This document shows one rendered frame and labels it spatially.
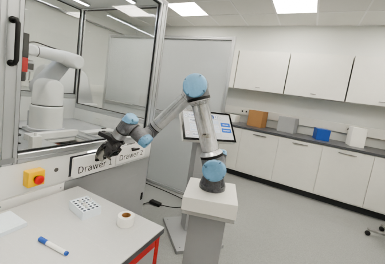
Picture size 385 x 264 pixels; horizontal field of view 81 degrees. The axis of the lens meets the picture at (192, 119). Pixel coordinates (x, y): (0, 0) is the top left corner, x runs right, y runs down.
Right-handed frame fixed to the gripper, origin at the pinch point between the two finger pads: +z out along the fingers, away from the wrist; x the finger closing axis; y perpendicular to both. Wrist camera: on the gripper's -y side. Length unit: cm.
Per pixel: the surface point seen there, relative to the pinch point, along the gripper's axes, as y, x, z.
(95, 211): 29.9, -23.3, -5.1
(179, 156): -6, 166, 55
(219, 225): 72, 22, -21
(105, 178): 6.4, 11.3, 17.2
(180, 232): 64, 89, 62
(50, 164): -3.8, -24.8, 2.6
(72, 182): 4.0, -11.9, 13.8
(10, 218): 14.0, -46.2, 6.7
